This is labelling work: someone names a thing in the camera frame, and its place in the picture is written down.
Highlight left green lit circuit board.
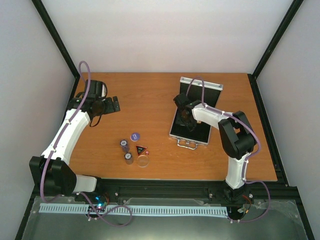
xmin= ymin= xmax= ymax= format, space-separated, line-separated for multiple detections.
xmin=91 ymin=193 xmax=110 ymax=213

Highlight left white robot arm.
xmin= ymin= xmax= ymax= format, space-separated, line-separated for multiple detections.
xmin=29 ymin=96 xmax=120 ymax=202

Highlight lower purple chip stack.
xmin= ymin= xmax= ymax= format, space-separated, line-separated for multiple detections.
xmin=124 ymin=152 xmax=134 ymax=165

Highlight blue small blind button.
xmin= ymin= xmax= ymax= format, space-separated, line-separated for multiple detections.
xmin=130 ymin=132 xmax=141 ymax=142

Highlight aluminium poker case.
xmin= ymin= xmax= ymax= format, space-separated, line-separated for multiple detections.
xmin=169 ymin=76 xmax=224 ymax=150

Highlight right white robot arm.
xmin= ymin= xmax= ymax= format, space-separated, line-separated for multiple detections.
xmin=173 ymin=96 xmax=260 ymax=202

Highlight clear round dealer button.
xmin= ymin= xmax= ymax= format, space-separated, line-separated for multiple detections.
xmin=136 ymin=155 xmax=150 ymax=168

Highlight black red triangular button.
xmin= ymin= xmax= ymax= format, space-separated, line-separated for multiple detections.
xmin=135 ymin=145 xmax=147 ymax=156

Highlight light blue slotted cable duct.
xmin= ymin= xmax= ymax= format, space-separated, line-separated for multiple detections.
xmin=38 ymin=203 xmax=228 ymax=218

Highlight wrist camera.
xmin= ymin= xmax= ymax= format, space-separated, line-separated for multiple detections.
xmin=84 ymin=80 xmax=108 ymax=99
xmin=173 ymin=93 xmax=191 ymax=111

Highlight purple chip stack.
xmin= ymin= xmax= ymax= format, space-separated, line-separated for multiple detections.
xmin=120 ymin=139 xmax=130 ymax=153
xmin=124 ymin=152 xmax=134 ymax=165

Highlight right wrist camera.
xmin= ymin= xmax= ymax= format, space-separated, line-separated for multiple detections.
xmin=173 ymin=93 xmax=191 ymax=111

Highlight upper purple chip stack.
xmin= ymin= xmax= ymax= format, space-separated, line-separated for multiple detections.
xmin=120 ymin=139 xmax=130 ymax=153

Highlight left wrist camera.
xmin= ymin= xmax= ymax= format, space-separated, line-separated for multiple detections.
xmin=84 ymin=80 xmax=108 ymax=99

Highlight black aluminium frame rail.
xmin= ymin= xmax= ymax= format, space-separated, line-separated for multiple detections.
xmin=32 ymin=177 xmax=300 ymax=208

